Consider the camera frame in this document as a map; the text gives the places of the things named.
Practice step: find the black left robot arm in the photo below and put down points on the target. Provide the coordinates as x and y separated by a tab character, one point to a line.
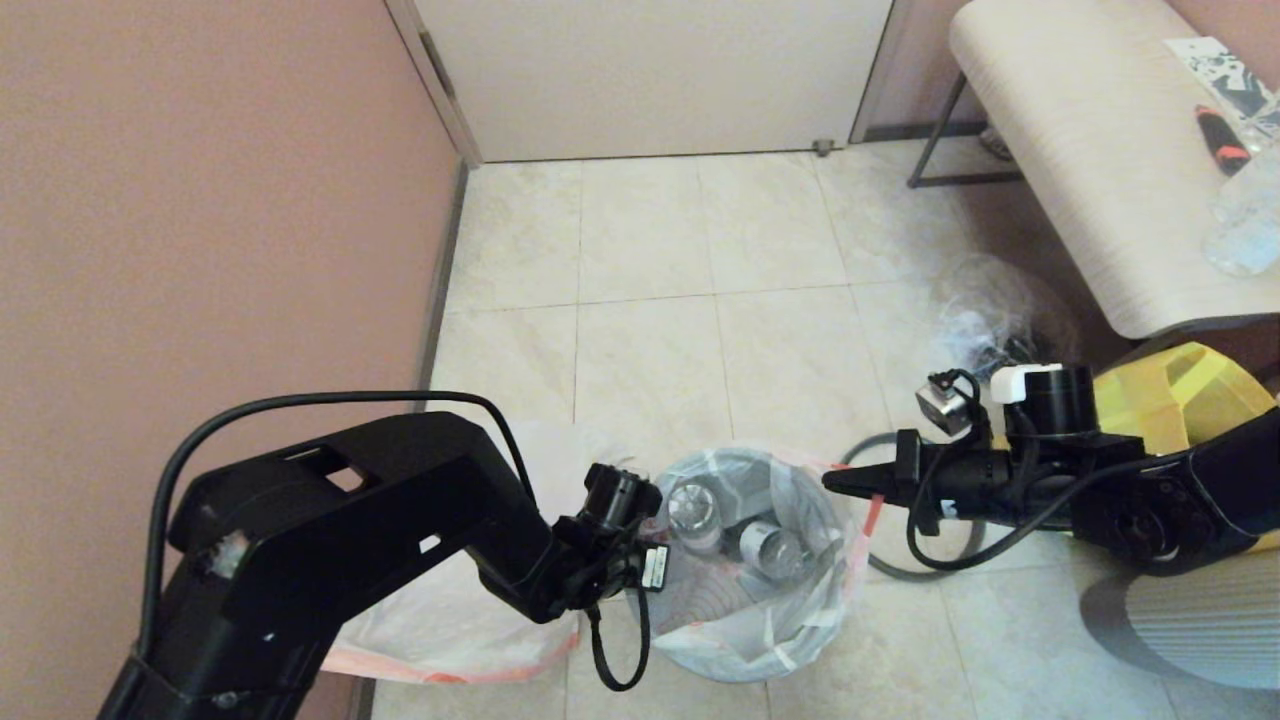
330	540

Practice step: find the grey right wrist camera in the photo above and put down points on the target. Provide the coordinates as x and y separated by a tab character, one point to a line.
945	408

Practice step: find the white folded trash bag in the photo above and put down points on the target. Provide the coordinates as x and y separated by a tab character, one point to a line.
450	635

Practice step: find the black white printed paper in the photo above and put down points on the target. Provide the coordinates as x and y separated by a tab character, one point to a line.
1225	80

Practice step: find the yellow fabric tote bag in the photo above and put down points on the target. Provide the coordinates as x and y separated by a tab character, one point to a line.
1180	400

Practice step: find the clear plastic bag black contents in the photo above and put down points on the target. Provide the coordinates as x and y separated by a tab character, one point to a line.
990	315

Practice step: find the red striped paper wrapper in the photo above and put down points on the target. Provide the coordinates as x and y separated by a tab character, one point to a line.
705	605

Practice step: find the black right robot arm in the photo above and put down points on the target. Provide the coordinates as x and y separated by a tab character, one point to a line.
1160	510

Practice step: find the grey ribbed round object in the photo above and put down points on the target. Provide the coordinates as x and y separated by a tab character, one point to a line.
1200	625

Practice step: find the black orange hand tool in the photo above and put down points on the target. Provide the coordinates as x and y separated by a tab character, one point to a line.
1220	140

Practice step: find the beige wooden bench table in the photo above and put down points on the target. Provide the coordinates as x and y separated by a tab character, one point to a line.
960	181

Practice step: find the white door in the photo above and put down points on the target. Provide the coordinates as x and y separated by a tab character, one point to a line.
650	80

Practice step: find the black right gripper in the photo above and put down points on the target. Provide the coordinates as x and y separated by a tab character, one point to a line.
965	480

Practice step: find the beige door frame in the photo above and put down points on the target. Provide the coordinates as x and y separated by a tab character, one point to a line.
440	90

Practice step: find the plastic bottle white label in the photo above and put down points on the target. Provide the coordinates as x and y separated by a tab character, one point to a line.
772	550

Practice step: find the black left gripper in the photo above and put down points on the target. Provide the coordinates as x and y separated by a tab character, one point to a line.
610	565

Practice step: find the clear empty plastic bottle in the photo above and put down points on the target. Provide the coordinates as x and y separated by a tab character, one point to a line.
695	515

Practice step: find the beige wood-grain bench top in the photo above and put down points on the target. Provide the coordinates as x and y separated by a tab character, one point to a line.
1080	150

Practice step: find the white trash bag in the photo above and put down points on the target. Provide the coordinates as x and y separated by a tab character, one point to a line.
740	645
450	635

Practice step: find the clear plastic water bottle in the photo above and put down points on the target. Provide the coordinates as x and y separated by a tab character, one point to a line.
1245	225

